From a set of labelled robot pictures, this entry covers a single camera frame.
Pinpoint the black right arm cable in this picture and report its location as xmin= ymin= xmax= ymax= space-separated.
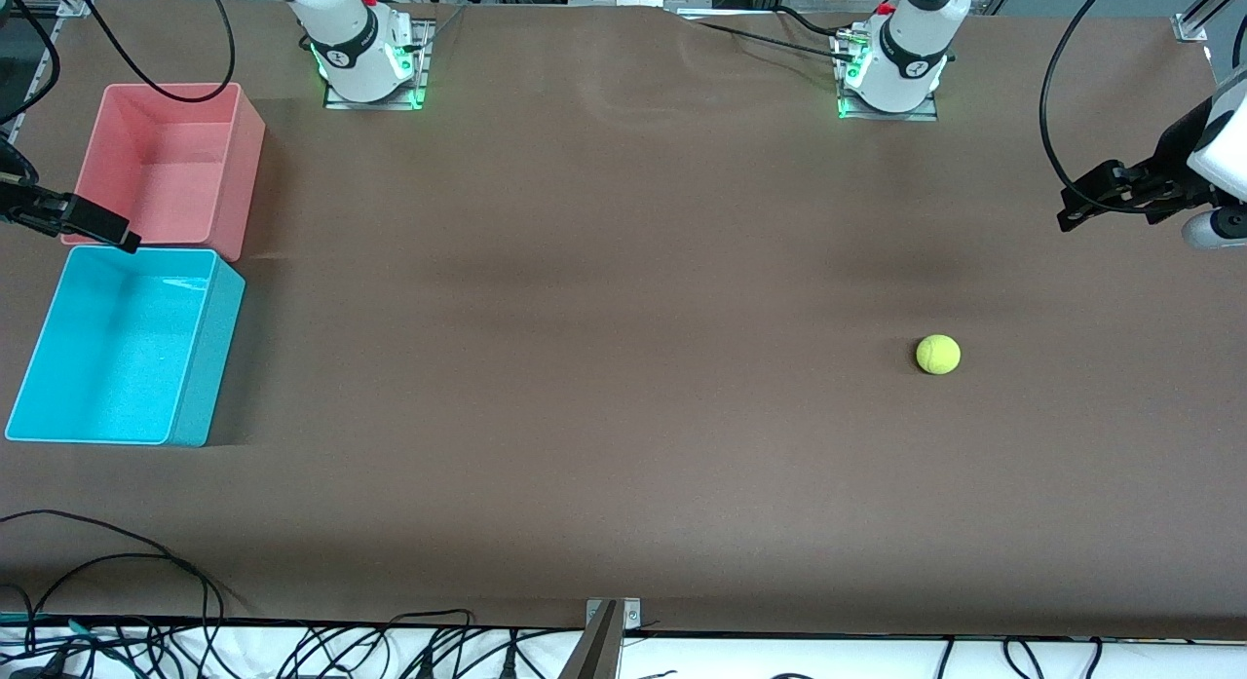
xmin=91 ymin=0 xmax=235 ymax=102

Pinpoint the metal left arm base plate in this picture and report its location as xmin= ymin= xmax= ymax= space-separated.
xmin=836 ymin=26 xmax=938 ymax=122

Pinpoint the pink plastic bin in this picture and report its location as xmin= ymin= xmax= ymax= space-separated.
xmin=60 ymin=83 xmax=266 ymax=263

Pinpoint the long black looped cable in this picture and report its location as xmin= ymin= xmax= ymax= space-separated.
xmin=21 ymin=552 xmax=211 ymax=651
xmin=0 ymin=509 xmax=227 ymax=626

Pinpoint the blue plastic bin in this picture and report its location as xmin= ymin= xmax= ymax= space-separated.
xmin=5 ymin=245 xmax=246 ymax=448

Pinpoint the black base power cable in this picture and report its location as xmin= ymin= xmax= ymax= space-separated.
xmin=677 ymin=5 xmax=858 ymax=64

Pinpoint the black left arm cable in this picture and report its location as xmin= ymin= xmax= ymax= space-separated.
xmin=1039 ymin=0 xmax=1209 ymax=215

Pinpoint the small metal table bracket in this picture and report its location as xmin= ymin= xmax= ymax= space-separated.
xmin=586 ymin=597 xmax=642 ymax=629

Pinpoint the grey aluminium profile bar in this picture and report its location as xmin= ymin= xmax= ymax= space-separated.
xmin=557 ymin=601 xmax=624 ymax=679

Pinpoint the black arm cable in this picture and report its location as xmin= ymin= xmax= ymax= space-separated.
xmin=91 ymin=0 xmax=235 ymax=102
xmin=1039 ymin=0 xmax=1209 ymax=215

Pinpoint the yellow tennis ball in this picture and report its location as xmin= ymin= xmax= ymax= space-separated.
xmin=916 ymin=334 xmax=962 ymax=376

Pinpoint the aluminium table edge rail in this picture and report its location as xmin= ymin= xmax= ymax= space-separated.
xmin=0 ymin=17 xmax=59 ymax=173

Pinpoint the black hanging cable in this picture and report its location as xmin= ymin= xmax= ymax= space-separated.
xmin=0 ymin=0 xmax=62 ymax=127

